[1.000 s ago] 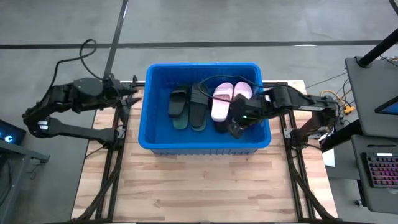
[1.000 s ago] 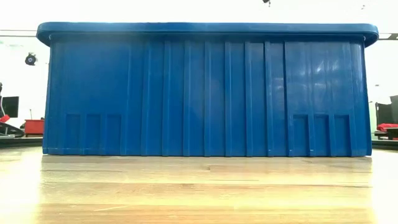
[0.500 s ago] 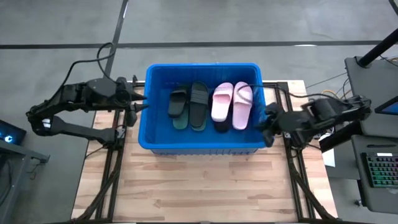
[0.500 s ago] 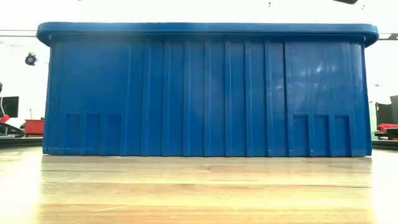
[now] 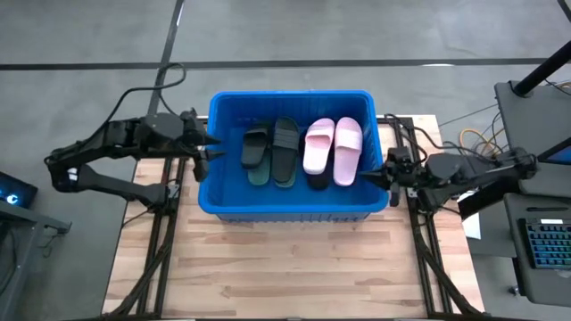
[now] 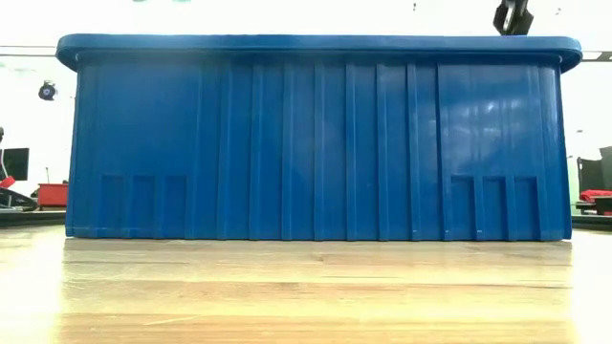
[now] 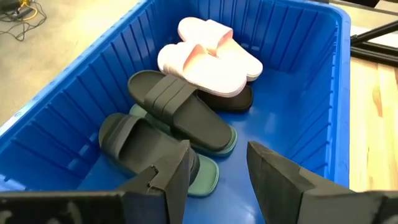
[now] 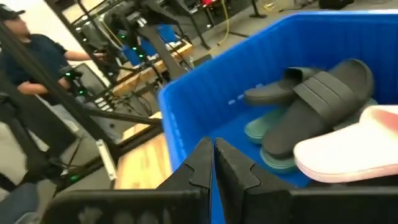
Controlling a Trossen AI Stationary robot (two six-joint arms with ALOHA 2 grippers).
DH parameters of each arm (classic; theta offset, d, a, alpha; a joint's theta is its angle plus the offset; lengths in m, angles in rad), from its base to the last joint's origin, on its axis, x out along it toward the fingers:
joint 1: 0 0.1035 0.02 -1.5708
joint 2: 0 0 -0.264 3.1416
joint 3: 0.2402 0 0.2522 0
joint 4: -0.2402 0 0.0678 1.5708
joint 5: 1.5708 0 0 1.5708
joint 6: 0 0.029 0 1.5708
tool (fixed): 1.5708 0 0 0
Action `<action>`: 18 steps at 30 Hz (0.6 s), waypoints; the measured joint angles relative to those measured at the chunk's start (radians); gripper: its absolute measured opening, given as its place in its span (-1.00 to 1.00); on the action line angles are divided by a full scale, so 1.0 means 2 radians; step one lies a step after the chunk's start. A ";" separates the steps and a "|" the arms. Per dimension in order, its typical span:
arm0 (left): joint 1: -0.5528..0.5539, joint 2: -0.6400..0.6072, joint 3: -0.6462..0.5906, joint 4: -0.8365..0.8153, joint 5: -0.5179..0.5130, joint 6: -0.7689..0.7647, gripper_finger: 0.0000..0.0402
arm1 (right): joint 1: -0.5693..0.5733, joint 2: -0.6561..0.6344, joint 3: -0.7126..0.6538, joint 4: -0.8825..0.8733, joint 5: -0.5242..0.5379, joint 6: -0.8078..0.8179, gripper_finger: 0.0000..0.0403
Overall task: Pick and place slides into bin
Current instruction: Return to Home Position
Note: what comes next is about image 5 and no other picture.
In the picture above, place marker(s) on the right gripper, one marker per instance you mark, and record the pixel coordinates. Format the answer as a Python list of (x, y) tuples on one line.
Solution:
[(403, 176)]

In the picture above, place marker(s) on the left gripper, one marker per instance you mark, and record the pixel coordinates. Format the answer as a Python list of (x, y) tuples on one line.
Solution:
[(198, 145)]

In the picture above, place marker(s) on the pink rubber slide sandal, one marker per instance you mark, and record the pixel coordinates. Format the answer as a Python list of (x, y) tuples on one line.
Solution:
[(348, 156), (317, 151)]

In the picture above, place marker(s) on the black rubber slide sandal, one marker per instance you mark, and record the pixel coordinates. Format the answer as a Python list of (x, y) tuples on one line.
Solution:
[(254, 149), (285, 151), (319, 182)]

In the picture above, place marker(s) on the green rubber slide sandal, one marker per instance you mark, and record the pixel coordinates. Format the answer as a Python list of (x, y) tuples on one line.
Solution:
[(259, 177), (290, 184)]

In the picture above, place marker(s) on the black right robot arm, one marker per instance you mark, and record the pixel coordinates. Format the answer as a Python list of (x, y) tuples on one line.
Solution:
[(446, 171)]

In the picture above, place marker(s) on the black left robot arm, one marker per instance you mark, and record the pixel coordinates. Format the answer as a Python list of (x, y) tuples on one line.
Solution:
[(147, 134)]

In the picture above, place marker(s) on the blue plastic bin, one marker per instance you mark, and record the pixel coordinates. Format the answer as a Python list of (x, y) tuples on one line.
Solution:
[(232, 196)]

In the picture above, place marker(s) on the white paper sheet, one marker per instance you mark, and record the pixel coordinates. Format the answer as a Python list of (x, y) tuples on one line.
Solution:
[(471, 228)]

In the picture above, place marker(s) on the black desk base bar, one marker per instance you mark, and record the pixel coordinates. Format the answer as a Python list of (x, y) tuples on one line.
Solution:
[(486, 200)]

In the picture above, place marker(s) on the small grey desk knob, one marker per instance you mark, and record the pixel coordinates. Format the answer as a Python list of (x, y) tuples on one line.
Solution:
[(514, 290)]

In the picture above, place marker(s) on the backlit black keyboard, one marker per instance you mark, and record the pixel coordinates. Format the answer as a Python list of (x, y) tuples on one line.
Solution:
[(548, 245)]

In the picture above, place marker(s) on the tablet with blue screen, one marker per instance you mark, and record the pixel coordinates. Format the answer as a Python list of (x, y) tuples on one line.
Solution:
[(563, 156)]

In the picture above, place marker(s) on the black pole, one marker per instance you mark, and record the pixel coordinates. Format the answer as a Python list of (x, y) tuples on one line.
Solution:
[(542, 68)]

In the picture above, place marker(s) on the grey metal cart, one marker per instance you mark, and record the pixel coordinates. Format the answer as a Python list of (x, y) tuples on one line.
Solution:
[(27, 216)]

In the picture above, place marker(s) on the black computer case with light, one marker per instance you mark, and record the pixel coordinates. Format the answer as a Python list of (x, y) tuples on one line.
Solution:
[(18, 189)]

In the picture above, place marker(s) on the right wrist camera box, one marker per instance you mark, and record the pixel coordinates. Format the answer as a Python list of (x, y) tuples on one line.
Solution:
[(398, 156)]

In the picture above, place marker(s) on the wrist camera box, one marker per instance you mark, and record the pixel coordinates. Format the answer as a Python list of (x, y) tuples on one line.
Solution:
[(398, 156), (189, 119)]

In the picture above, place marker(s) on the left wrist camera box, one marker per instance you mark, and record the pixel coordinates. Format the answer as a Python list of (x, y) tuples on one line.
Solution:
[(189, 119)]

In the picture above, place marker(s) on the black metal table frame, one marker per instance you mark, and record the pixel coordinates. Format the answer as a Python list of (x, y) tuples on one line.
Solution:
[(407, 124)]

